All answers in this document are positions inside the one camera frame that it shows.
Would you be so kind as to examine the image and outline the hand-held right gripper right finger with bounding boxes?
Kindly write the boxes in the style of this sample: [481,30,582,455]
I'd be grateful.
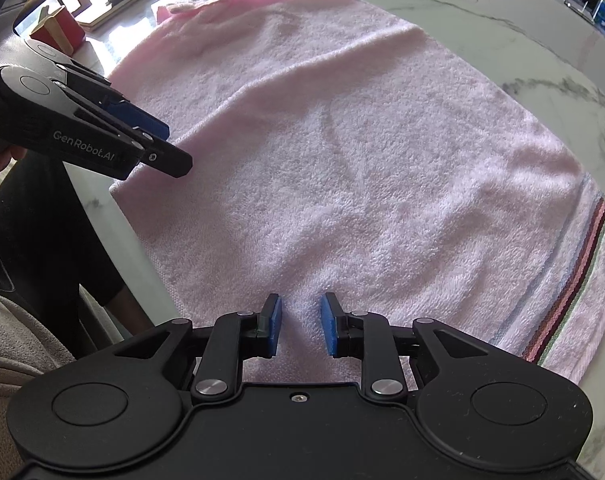
[320,291,491,401]

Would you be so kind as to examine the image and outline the pink striped towel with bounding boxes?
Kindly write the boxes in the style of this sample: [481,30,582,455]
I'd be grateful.
[107,0,605,386]

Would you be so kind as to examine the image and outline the person's beige top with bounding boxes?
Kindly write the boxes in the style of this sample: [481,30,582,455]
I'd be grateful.
[0,287,78,480]

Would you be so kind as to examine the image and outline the red container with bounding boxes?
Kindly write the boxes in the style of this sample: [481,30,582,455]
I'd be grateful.
[30,7,86,54]

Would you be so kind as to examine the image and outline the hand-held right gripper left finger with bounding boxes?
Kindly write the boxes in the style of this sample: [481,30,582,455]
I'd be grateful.
[110,294,283,404]

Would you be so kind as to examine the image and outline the person's dark trousers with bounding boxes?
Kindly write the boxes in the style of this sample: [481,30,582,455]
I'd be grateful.
[0,155,153,361]

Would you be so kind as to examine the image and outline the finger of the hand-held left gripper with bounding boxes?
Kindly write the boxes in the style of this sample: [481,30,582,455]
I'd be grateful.
[57,85,194,179]
[56,61,171,142]

